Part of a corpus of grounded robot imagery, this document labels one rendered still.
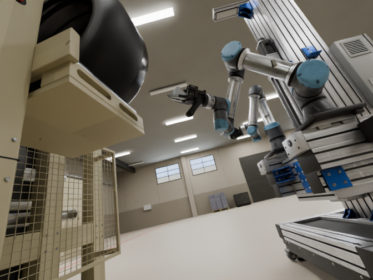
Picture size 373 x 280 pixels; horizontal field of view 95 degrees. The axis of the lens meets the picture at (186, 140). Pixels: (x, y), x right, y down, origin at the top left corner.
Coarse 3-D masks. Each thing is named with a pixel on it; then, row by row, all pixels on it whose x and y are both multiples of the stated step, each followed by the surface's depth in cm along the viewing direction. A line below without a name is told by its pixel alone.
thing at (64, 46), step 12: (60, 36) 44; (72, 36) 43; (36, 48) 45; (48, 48) 43; (60, 48) 42; (72, 48) 42; (36, 60) 43; (48, 60) 42; (60, 60) 41; (72, 60) 42; (36, 72) 43
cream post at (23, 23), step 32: (0, 0) 40; (32, 0) 49; (0, 32) 38; (32, 32) 46; (0, 64) 36; (32, 64) 43; (0, 96) 34; (0, 128) 32; (0, 160) 31; (0, 192) 30; (0, 224) 28; (0, 256) 28
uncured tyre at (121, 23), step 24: (48, 0) 71; (72, 0) 76; (96, 0) 61; (48, 24) 81; (72, 24) 86; (96, 24) 56; (120, 24) 60; (96, 48) 55; (120, 48) 60; (144, 48) 76; (96, 72) 57; (120, 72) 63; (144, 72) 75; (120, 96) 69
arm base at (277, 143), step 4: (280, 136) 127; (284, 136) 128; (272, 140) 130; (276, 140) 128; (280, 140) 126; (284, 140) 126; (272, 144) 130; (276, 144) 127; (280, 144) 124; (272, 148) 129
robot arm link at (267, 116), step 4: (260, 96) 155; (264, 96) 156; (260, 100) 155; (264, 100) 156; (260, 104) 155; (264, 104) 154; (260, 108) 155; (264, 108) 152; (268, 108) 153; (260, 112) 155; (264, 112) 152; (268, 112) 150; (264, 116) 151; (268, 116) 149; (272, 116) 150; (264, 120) 151; (268, 120) 148; (272, 120) 148
